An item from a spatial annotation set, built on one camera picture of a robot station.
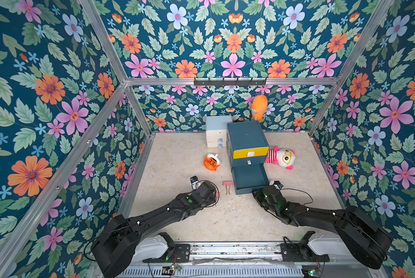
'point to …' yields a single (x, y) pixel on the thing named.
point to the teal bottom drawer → (249, 178)
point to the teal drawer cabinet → (244, 135)
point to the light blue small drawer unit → (216, 130)
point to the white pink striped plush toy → (283, 157)
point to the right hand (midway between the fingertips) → (251, 191)
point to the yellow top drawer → (238, 154)
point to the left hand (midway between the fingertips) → (213, 196)
